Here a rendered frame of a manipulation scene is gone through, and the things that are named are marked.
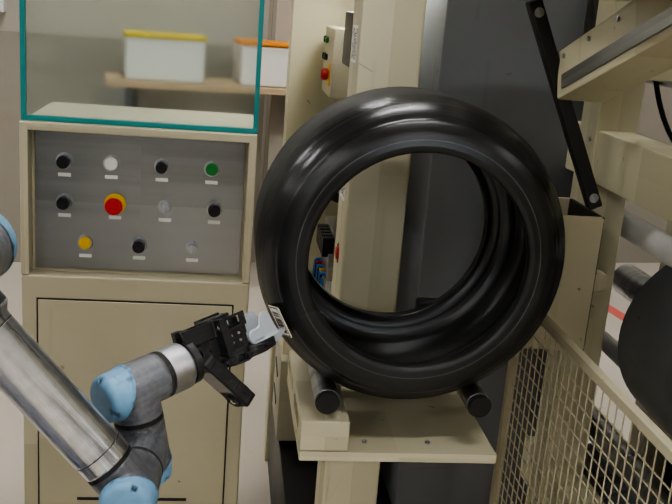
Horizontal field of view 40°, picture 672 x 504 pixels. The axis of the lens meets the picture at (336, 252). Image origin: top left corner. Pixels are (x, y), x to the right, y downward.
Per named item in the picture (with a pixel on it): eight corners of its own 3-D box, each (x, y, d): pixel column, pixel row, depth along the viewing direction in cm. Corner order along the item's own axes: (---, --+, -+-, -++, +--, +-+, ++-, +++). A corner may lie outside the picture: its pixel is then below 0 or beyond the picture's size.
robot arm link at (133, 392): (91, 423, 138) (81, 371, 136) (151, 395, 146) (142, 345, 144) (121, 436, 133) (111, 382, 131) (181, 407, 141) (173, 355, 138)
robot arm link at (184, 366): (182, 397, 140) (153, 396, 146) (206, 386, 143) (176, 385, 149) (168, 350, 139) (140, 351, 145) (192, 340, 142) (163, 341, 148)
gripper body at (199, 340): (247, 308, 150) (189, 333, 142) (261, 358, 151) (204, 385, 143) (219, 311, 155) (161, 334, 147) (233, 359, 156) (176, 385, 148)
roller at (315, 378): (296, 332, 197) (313, 319, 196) (308, 347, 198) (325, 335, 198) (309, 401, 163) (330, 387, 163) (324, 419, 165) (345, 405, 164)
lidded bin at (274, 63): (301, 83, 517) (304, 42, 511) (316, 90, 485) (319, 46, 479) (229, 79, 506) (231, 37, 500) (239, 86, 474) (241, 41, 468)
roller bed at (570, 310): (493, 317, 217) (509, 194, 209) (553, 319, 219) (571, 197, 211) (518, 348, 198) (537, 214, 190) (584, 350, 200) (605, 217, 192)
